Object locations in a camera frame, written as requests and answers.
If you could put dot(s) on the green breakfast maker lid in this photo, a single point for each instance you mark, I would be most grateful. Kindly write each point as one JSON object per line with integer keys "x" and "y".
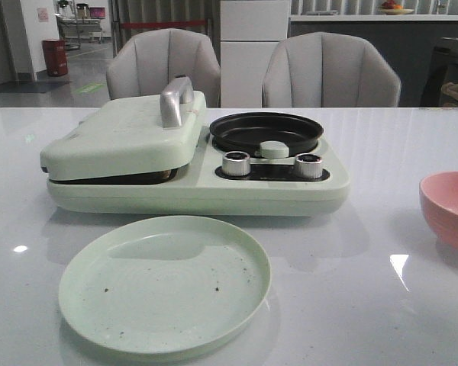
{"x": 128, "y": 139}

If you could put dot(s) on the pink bowl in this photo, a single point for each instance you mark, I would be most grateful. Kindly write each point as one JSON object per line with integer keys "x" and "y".
{"x": 439, "y": 205}

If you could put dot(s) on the bread slice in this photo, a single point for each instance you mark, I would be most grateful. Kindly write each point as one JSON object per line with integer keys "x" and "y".
{"x": 165, "y": 175}

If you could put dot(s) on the green breakfast maker base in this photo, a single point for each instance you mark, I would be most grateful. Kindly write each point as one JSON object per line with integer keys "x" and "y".
{"x": 197, "y": 189}

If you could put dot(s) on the left silver control knob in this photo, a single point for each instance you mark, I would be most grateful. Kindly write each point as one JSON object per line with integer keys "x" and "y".
{"x": 236, "y": 164}

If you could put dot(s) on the silver control knob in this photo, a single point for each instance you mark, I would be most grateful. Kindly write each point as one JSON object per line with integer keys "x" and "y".
{"x": 236, "y": 164}
{"x": 307, "y": 165}

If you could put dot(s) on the black round frying pan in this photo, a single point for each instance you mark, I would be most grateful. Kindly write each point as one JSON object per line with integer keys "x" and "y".
{"x": 246, "y": 131}

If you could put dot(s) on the right silver control knob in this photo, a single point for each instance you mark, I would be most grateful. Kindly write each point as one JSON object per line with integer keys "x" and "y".
{"x": 307, "y": 165}

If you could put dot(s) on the light green round plate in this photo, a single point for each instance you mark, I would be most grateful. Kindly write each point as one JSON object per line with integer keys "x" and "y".
{"x": 165, "y": 288}

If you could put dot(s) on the right grey upholstered chair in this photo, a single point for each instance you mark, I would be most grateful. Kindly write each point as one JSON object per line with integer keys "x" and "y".
{"x": 328, "y": 70}

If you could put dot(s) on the grey upholstered chair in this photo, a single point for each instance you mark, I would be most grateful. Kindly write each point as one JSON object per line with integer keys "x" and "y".
{"x": 328, "y": 70}
{"x": 149, "y": 61}

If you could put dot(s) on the left grey upholstered chair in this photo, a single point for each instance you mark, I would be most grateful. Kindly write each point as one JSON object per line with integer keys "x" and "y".
{"x": 149, "y": 61}

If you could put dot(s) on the white refrigerator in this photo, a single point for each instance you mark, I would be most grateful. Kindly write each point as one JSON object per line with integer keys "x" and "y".
{"x": 249, "y": 32}

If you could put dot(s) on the red trash bin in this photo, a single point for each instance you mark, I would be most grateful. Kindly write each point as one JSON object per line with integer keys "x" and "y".
{"x": 55, "y": 57}

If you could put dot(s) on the yellow fruit plate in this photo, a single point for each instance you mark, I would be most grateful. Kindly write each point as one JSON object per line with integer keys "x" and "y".
{"x": 391, "y": 7}

